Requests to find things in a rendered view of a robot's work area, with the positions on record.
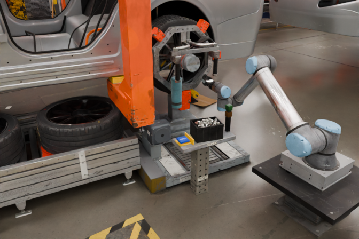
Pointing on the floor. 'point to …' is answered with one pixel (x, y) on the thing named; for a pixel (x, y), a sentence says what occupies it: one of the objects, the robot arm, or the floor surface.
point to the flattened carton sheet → (204, 101)
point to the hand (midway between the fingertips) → (202, 78)
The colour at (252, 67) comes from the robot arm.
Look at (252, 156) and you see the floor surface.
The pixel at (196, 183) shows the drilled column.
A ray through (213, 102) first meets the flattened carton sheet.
